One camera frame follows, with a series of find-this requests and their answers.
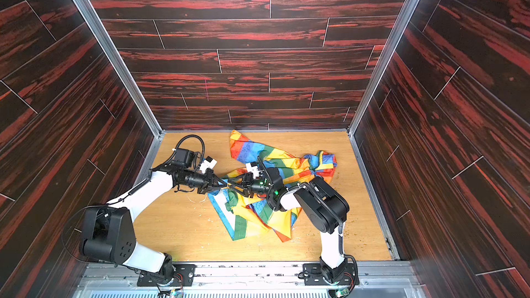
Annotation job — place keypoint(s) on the aluminium corner post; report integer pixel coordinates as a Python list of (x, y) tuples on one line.
[(97, 28), (395, 36)]

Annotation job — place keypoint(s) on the left aluminium corner post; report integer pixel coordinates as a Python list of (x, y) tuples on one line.
[(97, 28)]

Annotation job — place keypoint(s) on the aluminium front rail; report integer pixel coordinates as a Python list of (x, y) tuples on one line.
[(252, 279)]

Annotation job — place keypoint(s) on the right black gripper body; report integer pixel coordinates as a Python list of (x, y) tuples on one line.
[(248, 184)]

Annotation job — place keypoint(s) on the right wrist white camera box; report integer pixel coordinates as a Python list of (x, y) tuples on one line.
[(252, 167)]

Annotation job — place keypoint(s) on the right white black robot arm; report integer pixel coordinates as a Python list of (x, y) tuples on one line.
[(325, 208)]

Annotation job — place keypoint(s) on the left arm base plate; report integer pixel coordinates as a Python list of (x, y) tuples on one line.
[(175, 275)]

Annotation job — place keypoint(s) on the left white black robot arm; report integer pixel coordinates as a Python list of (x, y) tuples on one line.
[(108, 233)]

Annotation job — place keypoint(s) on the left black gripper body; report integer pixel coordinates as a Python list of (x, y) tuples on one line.
[(209, 181)]

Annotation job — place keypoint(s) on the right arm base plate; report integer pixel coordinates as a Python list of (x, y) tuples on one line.
[(317, 274)]

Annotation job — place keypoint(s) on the right aluminium corner post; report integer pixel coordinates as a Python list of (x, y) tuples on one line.
[(395, 36)]

